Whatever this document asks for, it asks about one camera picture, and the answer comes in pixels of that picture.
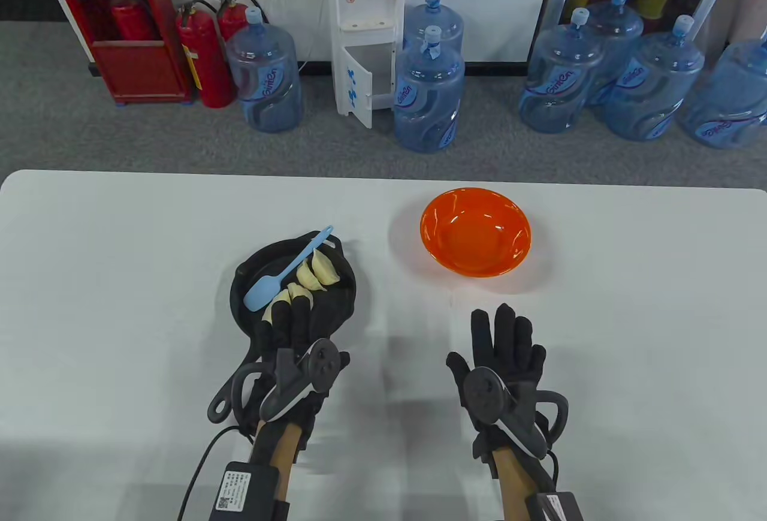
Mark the pale yellow dumpling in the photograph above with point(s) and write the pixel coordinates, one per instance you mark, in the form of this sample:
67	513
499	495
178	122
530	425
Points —
277	312
326	269
296	293
307	276

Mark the orange plastic bowl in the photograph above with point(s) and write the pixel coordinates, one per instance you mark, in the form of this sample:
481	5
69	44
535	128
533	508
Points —
473	233

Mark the red extinguisher inside cabinet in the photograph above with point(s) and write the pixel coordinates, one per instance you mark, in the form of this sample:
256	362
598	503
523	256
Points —
133	23

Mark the black grey left hand controller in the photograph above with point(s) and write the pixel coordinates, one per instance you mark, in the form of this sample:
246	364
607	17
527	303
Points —
299	389

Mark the black wrist sensor box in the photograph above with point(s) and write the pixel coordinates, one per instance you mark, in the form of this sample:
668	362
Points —
245	491
554	509

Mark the tall red fire extinguisher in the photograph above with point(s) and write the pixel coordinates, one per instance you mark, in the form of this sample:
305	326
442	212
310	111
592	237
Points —
207	65

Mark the black frying pan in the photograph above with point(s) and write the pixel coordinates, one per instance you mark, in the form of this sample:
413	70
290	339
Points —
257	269

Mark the person's left forearm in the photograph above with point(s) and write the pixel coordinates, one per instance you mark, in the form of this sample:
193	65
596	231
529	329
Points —
284	449

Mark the black grey hand controller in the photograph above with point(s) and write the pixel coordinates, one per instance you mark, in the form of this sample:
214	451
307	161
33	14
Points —
299	389
485	392

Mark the blue dessert shovel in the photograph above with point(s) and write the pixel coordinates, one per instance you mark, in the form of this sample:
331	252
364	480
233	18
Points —
260	296

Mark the black left wrist sensor box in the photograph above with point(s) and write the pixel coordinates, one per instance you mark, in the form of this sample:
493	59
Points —
245	491

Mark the person's right hand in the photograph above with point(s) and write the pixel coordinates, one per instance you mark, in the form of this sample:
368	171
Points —
506	341

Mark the black grey right hand controller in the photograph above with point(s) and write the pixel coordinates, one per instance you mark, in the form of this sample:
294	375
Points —
485	392

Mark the red fire extinguisher cabinet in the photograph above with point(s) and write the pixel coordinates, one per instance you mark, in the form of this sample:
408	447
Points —
141	71

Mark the person's left hand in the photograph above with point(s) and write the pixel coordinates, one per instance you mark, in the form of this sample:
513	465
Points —
293	329

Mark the blue water jug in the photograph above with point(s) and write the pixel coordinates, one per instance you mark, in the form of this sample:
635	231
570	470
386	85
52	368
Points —
428	101
731	95
653	89
620	23
449	23
560	83
266	83

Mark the person's right forearm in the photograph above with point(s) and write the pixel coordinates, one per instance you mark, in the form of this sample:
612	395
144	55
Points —
509	485

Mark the short red fire extinguisher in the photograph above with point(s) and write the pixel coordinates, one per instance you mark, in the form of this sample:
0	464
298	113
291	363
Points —
230	23

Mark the black right wrist sensor box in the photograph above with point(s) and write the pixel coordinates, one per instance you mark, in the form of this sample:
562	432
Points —
554	509

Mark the white water dispenser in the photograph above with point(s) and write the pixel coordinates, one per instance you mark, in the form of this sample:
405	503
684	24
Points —
365	5

